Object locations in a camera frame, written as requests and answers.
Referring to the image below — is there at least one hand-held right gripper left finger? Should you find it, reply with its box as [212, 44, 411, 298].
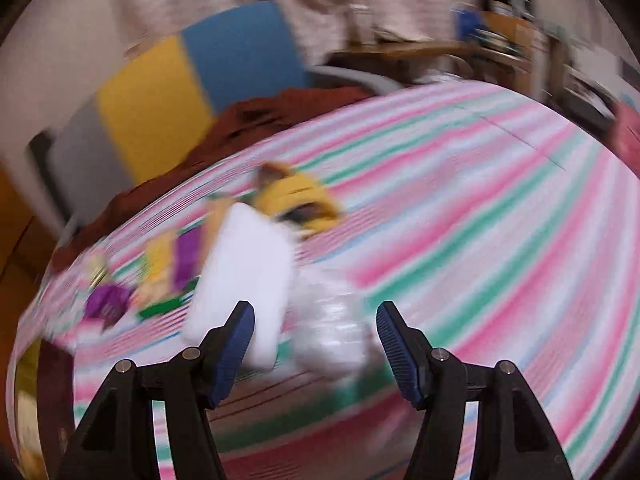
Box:
[55, 300, 257, 480]

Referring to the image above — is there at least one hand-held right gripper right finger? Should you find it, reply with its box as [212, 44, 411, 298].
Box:
[376, 301, 576, 480]

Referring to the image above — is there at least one white foam block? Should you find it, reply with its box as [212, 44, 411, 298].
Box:
[182, 202, 296, 372]

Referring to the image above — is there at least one clear plastic bag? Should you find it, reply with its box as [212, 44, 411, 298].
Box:
[290, 265, 381, 381]

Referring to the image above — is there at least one yellow knit sock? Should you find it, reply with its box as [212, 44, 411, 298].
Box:
[252, 162, 343, 238]

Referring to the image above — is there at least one gold tin box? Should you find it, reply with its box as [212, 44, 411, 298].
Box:
[7, 337, 76, 480]

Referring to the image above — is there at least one purple snack packet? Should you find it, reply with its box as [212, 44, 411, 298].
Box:
[82, 282, 133, 331]
[172, 232, 203, 283]

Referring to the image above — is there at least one yellow green snack packet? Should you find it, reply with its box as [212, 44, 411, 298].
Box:
[137, 232, 193, 321]

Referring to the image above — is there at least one brown cloth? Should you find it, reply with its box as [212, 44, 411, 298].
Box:
[50, 85, 376, 273]

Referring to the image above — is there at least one grey yellow blue chair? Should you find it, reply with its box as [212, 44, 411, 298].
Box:
[27, 0, 401, 241]

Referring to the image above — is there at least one wooden side table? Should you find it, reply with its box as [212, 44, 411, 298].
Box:
[325, 40, 536, 86]

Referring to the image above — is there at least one blue round lamp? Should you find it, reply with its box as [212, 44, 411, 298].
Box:
[452, 2, 488, 41]

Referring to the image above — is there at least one patterned beige curtain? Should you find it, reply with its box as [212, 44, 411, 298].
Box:
[260, 0, 481, 66]

